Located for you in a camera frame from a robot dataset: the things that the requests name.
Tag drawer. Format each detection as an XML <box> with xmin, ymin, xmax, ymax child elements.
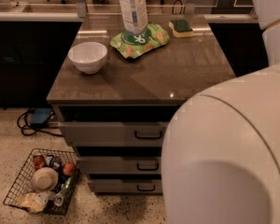
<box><xmin>59</xmin><ymin>121</ymin><xmax>167</xmax><ymax>147</ymax></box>
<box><xmin>77</xmin><ymin>156</ymin><xmax>161</xmax><ymax>175</ymax></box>
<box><xmin>88</xmin><ymin>179</ymin><xmax>162</xmax><ymax>194</ymax></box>

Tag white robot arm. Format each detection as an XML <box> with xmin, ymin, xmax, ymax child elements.
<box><xmin>161</xmin><ymin>0</ymin><xmax>280</xmax><ymax>224</ymax></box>

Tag grey drawer cabinet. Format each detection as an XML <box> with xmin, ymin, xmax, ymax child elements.
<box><xmin>48</xmin><ymin>16</ymin><xmax>234</xmax><ymax>182</ymax></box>

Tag middle drawer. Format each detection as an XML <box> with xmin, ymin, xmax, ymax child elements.
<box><xmin>77</xmin><ymin>156</ymin><xmax>161</xmax><ymax>175</ymax></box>

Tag tan round lid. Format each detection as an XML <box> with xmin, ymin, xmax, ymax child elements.
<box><xmin>31</xmin><ymin>167</ymin><xmax>58</xmax><ymax>192</ymax></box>

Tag black wire basket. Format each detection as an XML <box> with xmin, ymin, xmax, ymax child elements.
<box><xmin>4</xmin><ymin>148</ymin><xmax>79</xmax><ymax>216</ymax></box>

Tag clear glass bottle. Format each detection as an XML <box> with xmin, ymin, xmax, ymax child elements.
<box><xmin>53</xmin><ymin>178</ymin><xmax>72</xmax><ymax>206</ymax></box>

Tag clear blue plastic bottle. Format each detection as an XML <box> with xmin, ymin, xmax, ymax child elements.
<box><xmin>119</xmin><ymin>0</ymin><xmax>147</xmax><ymax>35</ymax></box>

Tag red apple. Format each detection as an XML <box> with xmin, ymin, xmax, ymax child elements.
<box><xmin>63</xmin><ymin>162</ymin><xmax>76</xmax><ymax>176</ymax></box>

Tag green yellow sponge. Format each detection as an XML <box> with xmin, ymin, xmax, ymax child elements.
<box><xmin>169</xmin><ymin>20</ymin><xmax>193</xmax><ymax>38</ymax></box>

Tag yellow chip bag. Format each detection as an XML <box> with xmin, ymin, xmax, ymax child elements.
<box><xmin>15</xmin><ymin>192</ymin><xmax>50</xmax><ymax>214</ymax></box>

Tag black cable bundle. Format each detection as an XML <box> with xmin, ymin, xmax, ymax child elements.
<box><xmin>16</xmin><ymin>107</ymin><xmax>63</xmax><ymax>138</ymax></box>

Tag red jar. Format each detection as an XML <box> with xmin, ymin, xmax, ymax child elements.
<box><xmin>33</xmin><ymin>155</ymin><xmax>46</xmax><ymax>170</ymax></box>

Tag small dark can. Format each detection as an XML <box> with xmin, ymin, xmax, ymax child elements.
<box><xmin>45</xmin><ymin>155</ymin><xmax>63</xmax><ymax>172</ymax></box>

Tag top drawer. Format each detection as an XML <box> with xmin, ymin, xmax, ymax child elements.
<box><xmin>59</xmin><ymin>121</ymin><xmax>167</xmax><ymax>147</ymax></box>

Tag white ceramic bowl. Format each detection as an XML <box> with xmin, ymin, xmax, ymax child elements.
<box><xmin>68</xmin><ymin>42</ymin><xmax>107</xmax><ymax>74</ymax></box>

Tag green snack bag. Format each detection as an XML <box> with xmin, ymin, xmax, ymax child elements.
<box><xmin>110</xmin><ymin>21</ymin><xmax>170</xmax><ymax>59</ymax></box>

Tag blue power box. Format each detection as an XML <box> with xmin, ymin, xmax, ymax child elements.
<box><xmin>30</xmin><ymin>108</ymin><xmax>52</xmax><ymax>127</ymax></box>

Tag bottom drawer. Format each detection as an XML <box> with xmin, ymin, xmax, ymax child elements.
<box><xmin>88</xmin><ymin>179</ymin><xmax>162</xmax><ymax>194</ymax></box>

